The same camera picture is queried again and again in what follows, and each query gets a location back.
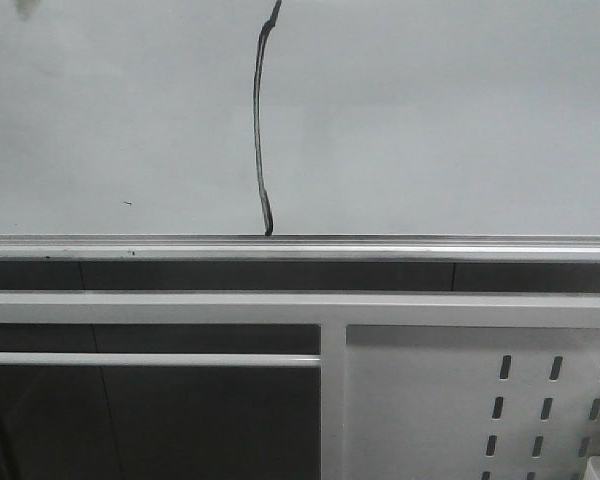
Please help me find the large whiteboard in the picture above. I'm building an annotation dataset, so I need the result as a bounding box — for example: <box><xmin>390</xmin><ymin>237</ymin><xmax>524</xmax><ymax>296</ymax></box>
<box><xmin>0</xmin><ymin>1</ymin><xmax>600</xmax><ymax>261</ymax></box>

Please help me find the grey whiteboard stand frame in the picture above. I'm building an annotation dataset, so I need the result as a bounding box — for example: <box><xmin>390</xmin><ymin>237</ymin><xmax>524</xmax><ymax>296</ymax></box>
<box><xmin>0</xmin><ymin>291</ymin><xmax>600</xmax><ymax>479</ymax></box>

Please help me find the white perforated metal panel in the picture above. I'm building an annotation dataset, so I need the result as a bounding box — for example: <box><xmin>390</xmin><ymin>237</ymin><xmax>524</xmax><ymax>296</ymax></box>
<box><xmin>345</xmin><ymin>326</ymin><xmax>600</xmax><ymax>479</ymax></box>

